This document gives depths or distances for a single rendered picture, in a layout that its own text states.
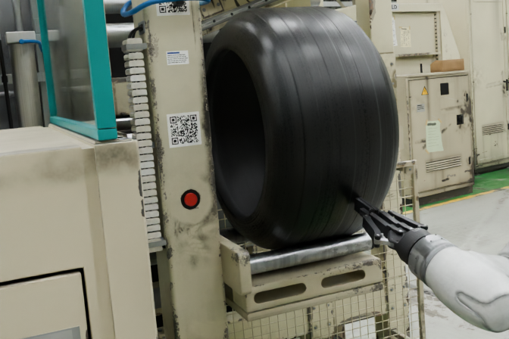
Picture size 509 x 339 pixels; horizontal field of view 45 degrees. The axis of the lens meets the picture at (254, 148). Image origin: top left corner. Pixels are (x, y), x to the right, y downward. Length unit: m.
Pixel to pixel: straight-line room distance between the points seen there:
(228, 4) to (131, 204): 1.30
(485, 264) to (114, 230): 0.69
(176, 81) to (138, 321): 0.81
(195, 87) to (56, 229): 0.83
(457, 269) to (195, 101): 0.67
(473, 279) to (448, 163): 5.31
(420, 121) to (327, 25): 4.68
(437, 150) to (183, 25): 5.02
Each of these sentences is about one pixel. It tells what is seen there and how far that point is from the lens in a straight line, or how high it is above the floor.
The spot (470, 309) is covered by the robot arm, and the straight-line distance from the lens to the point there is 1.10.
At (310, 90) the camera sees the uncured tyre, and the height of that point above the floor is 1.29.
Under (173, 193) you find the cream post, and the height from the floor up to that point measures 1.08.
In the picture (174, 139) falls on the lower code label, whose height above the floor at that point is 1.20.
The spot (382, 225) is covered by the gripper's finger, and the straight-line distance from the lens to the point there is 1.30.
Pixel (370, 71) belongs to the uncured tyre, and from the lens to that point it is 1.39.
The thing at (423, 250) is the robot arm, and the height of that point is 0.99.
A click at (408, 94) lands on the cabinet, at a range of 5.97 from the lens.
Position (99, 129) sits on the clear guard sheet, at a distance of 0.63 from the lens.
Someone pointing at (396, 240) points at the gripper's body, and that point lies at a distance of 1.25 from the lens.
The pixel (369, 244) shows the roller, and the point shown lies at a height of 0.90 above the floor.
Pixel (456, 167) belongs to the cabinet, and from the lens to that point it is 6.49.
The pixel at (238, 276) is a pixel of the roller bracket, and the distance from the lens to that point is 1.38.
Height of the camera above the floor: 1.32
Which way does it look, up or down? 6 degrees down
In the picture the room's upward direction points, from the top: 5 degrees counter-clockwise
